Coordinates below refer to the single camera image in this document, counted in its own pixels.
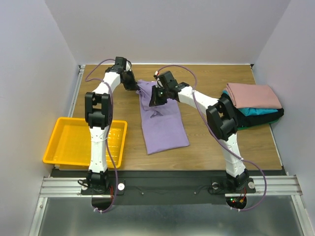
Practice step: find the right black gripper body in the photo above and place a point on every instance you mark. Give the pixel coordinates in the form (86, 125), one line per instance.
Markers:
(159, 93)

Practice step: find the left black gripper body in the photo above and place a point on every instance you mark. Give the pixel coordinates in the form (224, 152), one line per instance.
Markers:
(129, 82)

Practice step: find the purple t shirt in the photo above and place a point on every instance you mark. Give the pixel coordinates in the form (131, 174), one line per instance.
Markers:
(162, 126)

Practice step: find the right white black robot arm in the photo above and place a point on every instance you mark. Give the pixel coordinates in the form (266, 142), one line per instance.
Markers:
(218, 116)

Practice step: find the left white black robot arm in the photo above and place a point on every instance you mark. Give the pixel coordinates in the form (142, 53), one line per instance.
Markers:
(99, 115)

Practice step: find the pink folded t shirt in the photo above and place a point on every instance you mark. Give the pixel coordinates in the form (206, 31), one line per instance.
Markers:
(252, 96)

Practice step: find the black folded t shirt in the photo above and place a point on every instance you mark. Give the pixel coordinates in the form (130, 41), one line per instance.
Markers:
(245, 122)

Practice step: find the teal folded t shirt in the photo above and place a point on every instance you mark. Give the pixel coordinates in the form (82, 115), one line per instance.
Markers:
(256, 111)

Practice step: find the yellow plastic tray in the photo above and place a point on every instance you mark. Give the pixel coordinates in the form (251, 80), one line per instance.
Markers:
(70, 143)

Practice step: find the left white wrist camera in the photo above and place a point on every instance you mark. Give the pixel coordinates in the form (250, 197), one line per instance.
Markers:
(128, 65)

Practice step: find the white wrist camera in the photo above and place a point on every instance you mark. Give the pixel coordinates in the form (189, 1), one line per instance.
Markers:
(128, 65)
(158, 82)

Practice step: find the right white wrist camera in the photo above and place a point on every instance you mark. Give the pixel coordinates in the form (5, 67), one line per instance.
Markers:
(158, 82)

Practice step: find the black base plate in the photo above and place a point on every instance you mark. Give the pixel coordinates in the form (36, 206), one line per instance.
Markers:
(164, 187)

